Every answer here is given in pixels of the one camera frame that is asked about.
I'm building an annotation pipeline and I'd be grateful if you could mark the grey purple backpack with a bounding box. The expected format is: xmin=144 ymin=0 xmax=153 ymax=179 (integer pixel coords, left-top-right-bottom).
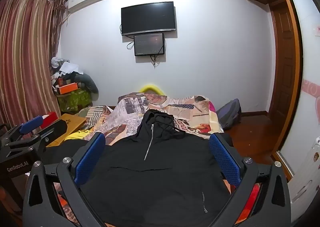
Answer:
xmin=216 ymin=98 xmax=242 ymax=130

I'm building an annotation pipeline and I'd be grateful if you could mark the wooden door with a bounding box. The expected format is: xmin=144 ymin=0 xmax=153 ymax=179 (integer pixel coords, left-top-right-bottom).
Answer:
xmin=269 ymin=0 xmax=298 ymax=154

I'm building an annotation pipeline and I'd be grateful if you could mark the small black wall monitor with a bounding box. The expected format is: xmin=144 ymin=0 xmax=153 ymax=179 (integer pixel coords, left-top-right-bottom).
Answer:
xmin=133 ymin=32 xmax=165 ymax=57

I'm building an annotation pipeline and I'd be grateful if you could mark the white wardrobe with pink print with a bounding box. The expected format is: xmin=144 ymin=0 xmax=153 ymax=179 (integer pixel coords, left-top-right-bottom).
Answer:
xmin=276 ymin=0 xmax=320 ymax=222

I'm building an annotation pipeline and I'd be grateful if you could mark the small wooden table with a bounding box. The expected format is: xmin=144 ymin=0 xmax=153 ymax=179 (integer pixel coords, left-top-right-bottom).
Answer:
xmin=46 ymin=113 xmax=87 ymax=148

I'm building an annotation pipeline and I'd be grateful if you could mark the green patterned bag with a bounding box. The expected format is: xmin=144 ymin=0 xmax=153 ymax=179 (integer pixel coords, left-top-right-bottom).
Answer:
xmin=57 ymin=88 xmax=92 ymax=112

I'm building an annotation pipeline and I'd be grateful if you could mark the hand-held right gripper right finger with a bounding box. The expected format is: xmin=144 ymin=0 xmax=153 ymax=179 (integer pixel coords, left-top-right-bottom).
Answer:
xmin=209 ymin=132 xmax=292 ymax=227

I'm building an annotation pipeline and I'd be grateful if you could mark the red box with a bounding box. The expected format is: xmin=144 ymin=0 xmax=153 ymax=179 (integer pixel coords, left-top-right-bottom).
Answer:
xmin=40 ymin=111 xmax=59 ymax=129

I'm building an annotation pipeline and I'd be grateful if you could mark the grey striped cloth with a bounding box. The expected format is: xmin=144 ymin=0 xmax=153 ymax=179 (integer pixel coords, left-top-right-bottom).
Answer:
xmin=77 ymin=105 xmax=115 ymax=127

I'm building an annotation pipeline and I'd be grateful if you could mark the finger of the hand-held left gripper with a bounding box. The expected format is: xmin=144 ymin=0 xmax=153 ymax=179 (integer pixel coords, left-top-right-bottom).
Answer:
xmin=4 ymin=116 xmax=43 ymax=140
xmin=7 ymin=120 xmax=69 ymax=153

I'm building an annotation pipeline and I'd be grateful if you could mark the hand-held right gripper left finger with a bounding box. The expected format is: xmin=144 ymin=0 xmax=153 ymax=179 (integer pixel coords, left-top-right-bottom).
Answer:
xmin=22 ymin=132 xmax=107 ymax=227

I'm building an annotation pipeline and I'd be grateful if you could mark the yellow pillow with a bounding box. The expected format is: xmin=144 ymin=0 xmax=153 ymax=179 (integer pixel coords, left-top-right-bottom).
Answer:
xmin=139 ymin=84 xmax=167 ymax=96

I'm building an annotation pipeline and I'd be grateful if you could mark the yellow cloth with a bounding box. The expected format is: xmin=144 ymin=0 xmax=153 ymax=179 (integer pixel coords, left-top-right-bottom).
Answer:
xmin=65 ymin=129 xmax=94 ymax=141

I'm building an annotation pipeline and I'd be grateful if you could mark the large black wall television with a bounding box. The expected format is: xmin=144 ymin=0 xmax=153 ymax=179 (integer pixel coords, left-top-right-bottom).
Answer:
xmin=121 ymin=1 xmax=176 ymax=36

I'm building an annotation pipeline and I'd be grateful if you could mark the red striped curtain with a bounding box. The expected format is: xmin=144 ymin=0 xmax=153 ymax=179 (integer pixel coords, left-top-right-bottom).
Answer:
xmin=0 ymin=0 xmax=67 ymax=132

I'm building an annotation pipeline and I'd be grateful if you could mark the pile of clothes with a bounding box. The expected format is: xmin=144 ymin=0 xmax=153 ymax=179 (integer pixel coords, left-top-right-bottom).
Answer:
xmin=51 ymin=57 xmax=99 ymax=97

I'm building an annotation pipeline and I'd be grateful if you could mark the newspaper print blanket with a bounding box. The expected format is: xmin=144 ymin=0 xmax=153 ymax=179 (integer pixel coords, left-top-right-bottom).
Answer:
xmin=52 ymin=92 xmax=263 ymax=227

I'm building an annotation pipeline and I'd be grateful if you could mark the black monitor cable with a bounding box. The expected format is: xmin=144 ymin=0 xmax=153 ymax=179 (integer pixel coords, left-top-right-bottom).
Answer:
xmin=149 ymin=53 xmax=161 ymax=69

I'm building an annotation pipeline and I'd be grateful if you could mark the black zip hoodie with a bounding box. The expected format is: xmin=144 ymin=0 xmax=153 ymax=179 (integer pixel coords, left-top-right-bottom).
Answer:
xmin=41 ymin=109 xmax=234 ymax=227

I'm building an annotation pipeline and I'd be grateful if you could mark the orange box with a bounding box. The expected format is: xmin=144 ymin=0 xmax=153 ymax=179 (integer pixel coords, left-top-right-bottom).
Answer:
xmin=55 ymin=82 xmax=78 ymax=95

